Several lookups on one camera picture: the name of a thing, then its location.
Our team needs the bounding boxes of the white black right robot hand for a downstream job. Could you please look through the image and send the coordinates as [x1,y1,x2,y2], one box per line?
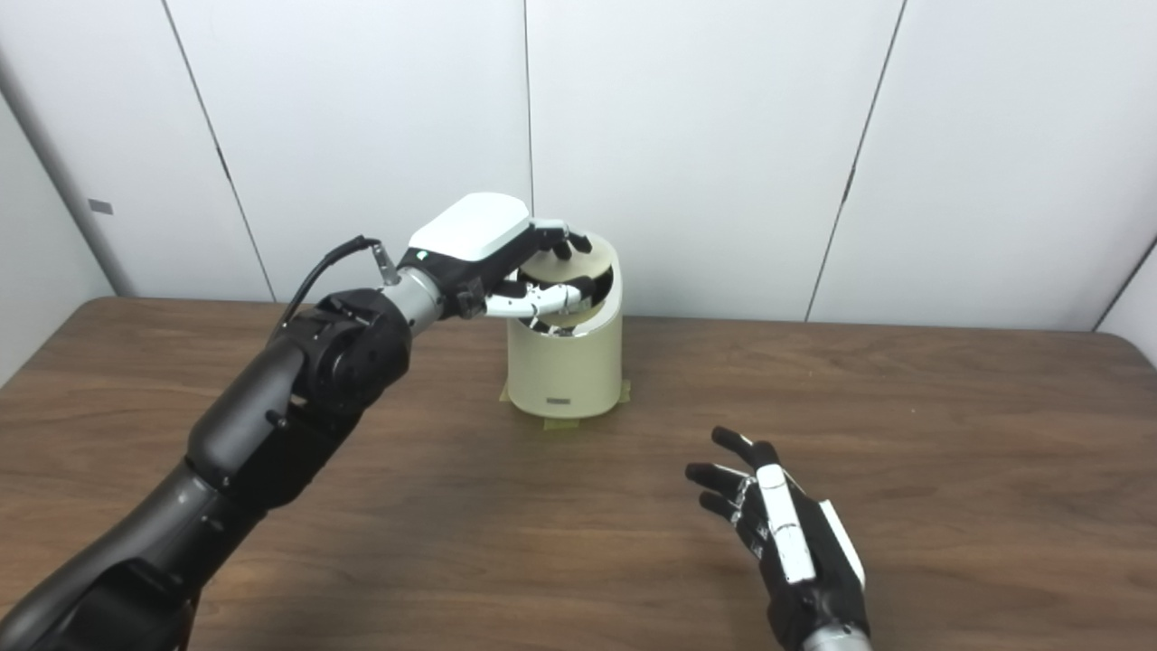
[684,427,871,647]

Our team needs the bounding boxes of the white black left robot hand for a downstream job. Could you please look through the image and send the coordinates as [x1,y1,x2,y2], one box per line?
[398,192,597,319]

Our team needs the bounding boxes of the cream round bin lid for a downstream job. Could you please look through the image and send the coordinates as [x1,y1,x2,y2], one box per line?
[517,249,616,328]

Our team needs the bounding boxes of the cream-colored bin body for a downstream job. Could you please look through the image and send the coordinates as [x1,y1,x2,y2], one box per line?
[506,231,625,420]

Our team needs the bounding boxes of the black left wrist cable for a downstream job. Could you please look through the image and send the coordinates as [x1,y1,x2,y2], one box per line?
[267,236,400,350]

